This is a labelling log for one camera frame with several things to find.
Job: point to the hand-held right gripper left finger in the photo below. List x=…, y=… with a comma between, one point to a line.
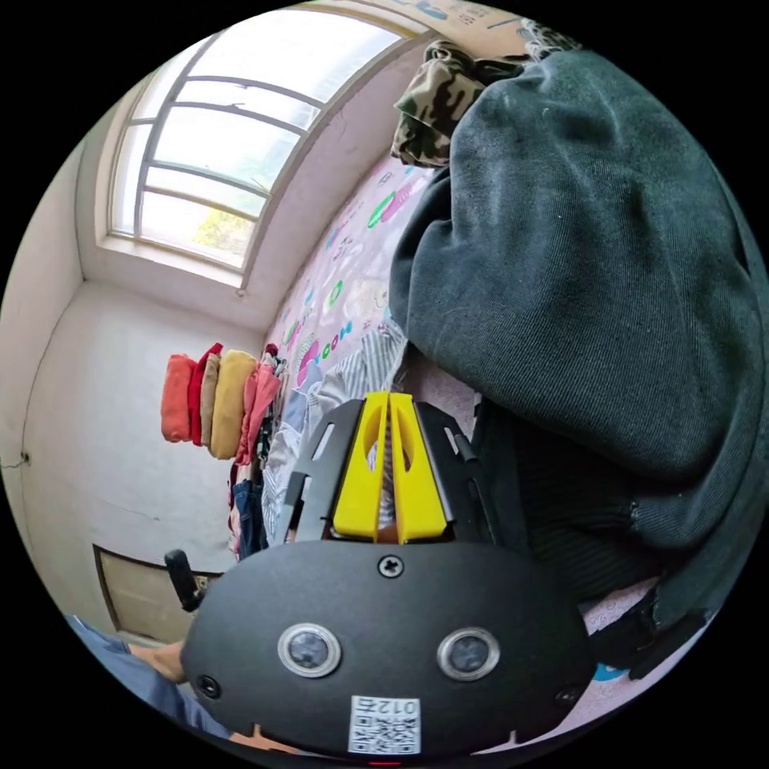
x=357, y=486

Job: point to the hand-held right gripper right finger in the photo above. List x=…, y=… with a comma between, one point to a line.
x=420, y=498

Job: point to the gray and white striped shirt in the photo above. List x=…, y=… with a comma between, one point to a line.
x=342, y=375

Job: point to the person's left hand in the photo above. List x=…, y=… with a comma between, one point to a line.
x=161, y=659

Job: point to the pile of clothes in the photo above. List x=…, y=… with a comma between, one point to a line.
x=231, y=402

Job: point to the bed with pink printed sheet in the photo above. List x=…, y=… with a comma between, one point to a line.
x=360, y=252

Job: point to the brown door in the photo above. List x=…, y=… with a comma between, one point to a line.
x=144, y=595

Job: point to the dark gray jacket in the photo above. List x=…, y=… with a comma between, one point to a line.
x=577, y=288

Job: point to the window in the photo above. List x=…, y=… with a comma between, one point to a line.
x=240, y=150

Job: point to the camouflage garment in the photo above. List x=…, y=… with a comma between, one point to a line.
x=434, y=108

